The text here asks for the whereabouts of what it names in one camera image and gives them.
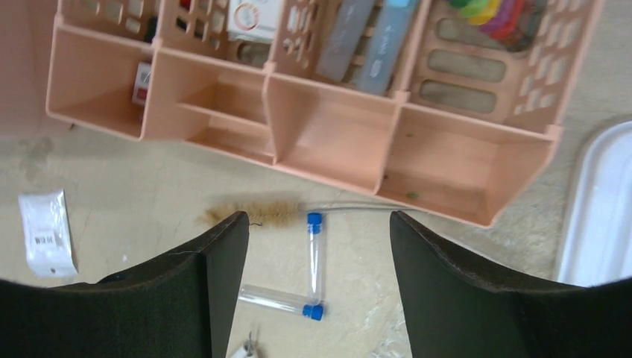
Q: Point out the white plastic lid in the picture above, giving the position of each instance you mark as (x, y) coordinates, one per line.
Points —
(595, 247)

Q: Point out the clear test tube rack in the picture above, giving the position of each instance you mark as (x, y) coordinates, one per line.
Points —
(394, 341)

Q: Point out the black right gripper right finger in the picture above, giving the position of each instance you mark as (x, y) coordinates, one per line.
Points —
(458, 303)

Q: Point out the blue eraser block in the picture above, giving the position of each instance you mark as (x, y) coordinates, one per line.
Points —
(385, 45)

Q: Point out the pink plastic bin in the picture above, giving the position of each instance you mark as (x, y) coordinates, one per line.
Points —
(26, 43)

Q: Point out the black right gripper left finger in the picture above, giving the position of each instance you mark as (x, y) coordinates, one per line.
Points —
(178, 304)

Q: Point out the clay pipe triangle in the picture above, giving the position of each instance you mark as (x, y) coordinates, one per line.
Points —
(248, 349)

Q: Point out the test tube brush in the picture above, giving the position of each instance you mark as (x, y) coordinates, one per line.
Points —
(284, 213)

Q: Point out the white paper box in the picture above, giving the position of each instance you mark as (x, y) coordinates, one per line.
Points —
(253, 20)

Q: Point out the pink file organizer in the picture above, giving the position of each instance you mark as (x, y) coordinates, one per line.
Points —
(464, 127)

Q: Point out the blue-capped test tube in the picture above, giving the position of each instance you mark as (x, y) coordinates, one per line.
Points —
(315, 231)
(282, 301)

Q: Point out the white plastic packet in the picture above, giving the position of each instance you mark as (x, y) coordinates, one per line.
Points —
(47, 235)

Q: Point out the marker pen pack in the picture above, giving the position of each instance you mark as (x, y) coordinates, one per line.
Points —
(512, 24)

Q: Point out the grey eraser block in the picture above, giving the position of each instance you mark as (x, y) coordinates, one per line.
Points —
(336, 56)

